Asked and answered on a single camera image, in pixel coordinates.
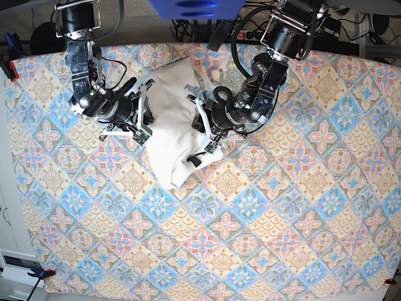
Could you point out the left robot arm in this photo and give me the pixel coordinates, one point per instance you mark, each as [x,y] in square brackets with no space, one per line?
[289,35]

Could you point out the white cabinet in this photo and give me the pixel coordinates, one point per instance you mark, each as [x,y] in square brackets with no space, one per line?
[14,235]

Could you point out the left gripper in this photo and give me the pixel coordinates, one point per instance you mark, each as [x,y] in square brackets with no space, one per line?
[204,123]

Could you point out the red black table clamp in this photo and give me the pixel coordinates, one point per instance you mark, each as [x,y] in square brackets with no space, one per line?
[7,64]

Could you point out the blue plastic box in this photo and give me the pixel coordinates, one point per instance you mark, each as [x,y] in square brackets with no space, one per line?
[197,9]

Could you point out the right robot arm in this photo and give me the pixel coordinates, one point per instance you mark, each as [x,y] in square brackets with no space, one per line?
[92,99]

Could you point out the white power strip red switch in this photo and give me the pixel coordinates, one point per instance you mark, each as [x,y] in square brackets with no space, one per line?
[250,35]

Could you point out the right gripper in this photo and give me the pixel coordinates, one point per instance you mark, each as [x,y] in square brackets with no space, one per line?
[131,117]

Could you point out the orange corner clamp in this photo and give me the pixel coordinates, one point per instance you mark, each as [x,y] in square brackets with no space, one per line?
[391,281]

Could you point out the white printed T-shirt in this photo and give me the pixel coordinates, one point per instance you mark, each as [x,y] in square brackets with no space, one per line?
[175,149]

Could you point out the orange black table clamp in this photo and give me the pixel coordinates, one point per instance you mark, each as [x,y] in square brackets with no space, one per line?
[41,273]

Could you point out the patterned colourful tablecloth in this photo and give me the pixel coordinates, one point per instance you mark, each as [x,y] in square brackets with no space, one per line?
[307,207]

